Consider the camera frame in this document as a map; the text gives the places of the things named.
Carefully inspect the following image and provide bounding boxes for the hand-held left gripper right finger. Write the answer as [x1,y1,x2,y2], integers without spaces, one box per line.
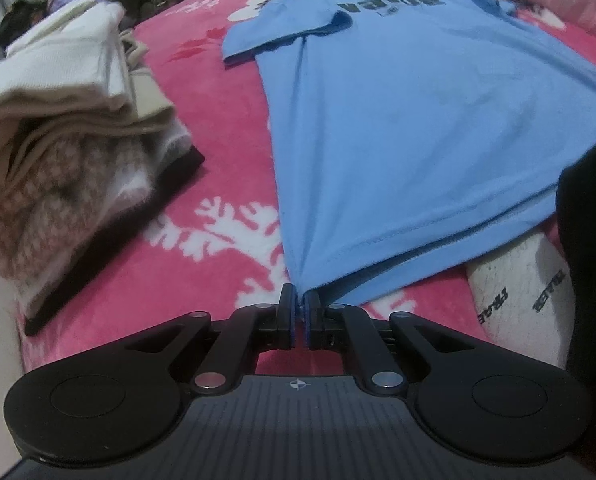
[303,290,473,395]

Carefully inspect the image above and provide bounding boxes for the houndstooth folded garment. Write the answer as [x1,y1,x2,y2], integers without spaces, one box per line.
[0,132,153,291]

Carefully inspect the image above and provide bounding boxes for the beige folded garment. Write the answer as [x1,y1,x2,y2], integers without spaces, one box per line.
[0,30,177,183]

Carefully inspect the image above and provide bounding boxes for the white folded garment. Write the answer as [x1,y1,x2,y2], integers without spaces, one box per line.
[0,0,134,113]

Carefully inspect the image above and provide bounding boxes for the blue t-shirt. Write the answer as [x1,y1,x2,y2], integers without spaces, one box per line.
[222,0,596,307]

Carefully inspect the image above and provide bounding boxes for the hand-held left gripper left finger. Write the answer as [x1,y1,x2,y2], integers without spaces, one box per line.
[122,284,297,395]

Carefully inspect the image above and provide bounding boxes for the pink printed blanket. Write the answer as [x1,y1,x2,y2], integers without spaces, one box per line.
[18,0,596,381]

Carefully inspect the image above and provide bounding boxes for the white printed garment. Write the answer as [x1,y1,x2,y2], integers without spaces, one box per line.
[465,230,572,368]

